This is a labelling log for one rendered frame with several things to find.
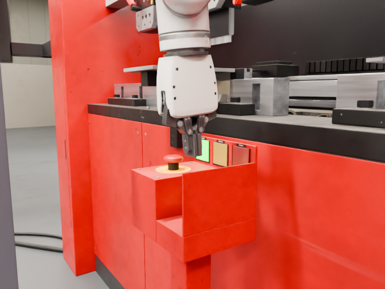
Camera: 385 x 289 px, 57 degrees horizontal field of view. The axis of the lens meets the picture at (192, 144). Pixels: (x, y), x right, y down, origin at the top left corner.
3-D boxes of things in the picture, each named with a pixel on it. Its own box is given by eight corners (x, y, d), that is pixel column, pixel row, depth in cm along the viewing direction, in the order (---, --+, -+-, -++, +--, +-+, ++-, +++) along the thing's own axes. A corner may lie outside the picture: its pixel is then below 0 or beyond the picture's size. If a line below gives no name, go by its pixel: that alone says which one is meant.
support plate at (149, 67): (123, 72, 100) (123, 68, 100) (199, 74, 115) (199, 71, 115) (152, 69, 86) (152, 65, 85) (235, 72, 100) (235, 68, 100)
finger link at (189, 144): (184, 117, 62) (187, 154, 63) (169, 119, 60) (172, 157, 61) (195, 118, 59) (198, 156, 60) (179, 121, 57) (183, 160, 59)
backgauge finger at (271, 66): (216, 75, 115) (216, 60, 114) (272, 77, 129) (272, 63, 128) (241, 74, 105) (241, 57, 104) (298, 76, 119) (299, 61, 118)
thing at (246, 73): (202, 80, 114) (202, 71, 114) (209, 81, 116) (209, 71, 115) (244, 79, 98) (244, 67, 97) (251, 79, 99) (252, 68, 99)
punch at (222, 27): (208, 45, 111) (208, 13, 109) (213, 45, 112) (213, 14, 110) (228, 41, 102) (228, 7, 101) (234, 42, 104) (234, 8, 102)
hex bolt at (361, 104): (353, 108, 66) (354, 100, 65) (361, 108, 67) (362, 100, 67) (368, 109, 63) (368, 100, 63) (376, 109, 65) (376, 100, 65)
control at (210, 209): (132, 225, 74) (129, 140, 71) (195, 210, 82) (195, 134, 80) (183, 263, 57) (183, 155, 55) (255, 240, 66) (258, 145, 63)
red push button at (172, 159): (160, 171, 72) (159, 154, 71) (176, 169, 74) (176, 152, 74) (169, 175, 69) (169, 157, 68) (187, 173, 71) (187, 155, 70)
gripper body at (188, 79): (196, 49, 64) (200, 110, 66) (146, 50, 58) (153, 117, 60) (223, 45, 58) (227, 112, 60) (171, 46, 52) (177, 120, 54)
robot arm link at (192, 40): (192, 37, 64) (193, 54, 64) (149, 38, 59) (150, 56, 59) (222, 31, 57) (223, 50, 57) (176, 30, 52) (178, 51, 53)
